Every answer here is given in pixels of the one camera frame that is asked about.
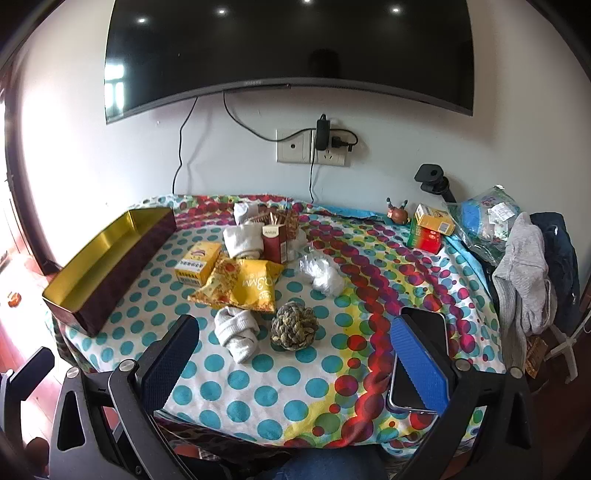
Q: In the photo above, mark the white stand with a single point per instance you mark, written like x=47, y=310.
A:
x=570, y=346

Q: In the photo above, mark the white wall socket plate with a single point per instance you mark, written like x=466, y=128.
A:
x=293, y=148

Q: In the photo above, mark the green and red box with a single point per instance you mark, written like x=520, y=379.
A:
x=425, y=240

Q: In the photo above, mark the brown paper tag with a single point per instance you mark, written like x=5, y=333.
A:
x=535, y=357

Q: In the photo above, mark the gold rectangular tin box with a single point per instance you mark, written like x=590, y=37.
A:
x=92, y=258

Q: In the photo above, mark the black wall television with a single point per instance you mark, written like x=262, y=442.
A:
x=286, y=41

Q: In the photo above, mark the clear plastic bag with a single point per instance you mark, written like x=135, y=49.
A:
x=480, y=221

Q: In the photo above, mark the black clamp mount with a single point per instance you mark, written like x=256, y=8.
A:
x=431, y=175

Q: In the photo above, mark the rolled white sock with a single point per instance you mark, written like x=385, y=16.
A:
x=240, y=242

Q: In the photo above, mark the black smartphone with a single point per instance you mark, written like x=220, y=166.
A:
x=427, y=325

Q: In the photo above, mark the knotted white sock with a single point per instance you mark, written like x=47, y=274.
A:
x=235, y=332

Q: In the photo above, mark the bundle of wooden sticks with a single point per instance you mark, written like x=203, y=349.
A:
x=274, y=218

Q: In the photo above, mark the small white sock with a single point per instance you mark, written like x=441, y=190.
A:
x=242, y=213

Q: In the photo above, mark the dark blue jacket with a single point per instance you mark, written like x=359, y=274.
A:
x=561, y=258

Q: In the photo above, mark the grey garment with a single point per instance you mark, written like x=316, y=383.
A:
x=521, y=267

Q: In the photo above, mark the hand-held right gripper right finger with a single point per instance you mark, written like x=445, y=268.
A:
x=420, y=367

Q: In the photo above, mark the small yellow carton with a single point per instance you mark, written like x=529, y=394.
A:
x=196, y=263

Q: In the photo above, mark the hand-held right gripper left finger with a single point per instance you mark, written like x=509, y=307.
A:
x=170, y=362

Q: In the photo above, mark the colourful polka-dot cloth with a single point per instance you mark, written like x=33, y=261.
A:
x=286, y=378

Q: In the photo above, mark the dark red box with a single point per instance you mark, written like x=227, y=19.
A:
x=274, y=244

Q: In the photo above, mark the black power adapter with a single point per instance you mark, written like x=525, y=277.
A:
x=322, y=136

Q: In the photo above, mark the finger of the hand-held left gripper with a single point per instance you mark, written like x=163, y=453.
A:
x=30, y=369

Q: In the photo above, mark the yellow snack bag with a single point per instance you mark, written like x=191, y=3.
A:
x=254, y=286

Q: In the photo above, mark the crumpled white plastic bag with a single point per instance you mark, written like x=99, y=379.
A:
x=323, y=274

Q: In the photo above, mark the brown deer figurine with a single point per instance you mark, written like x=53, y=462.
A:
x=398, y=214

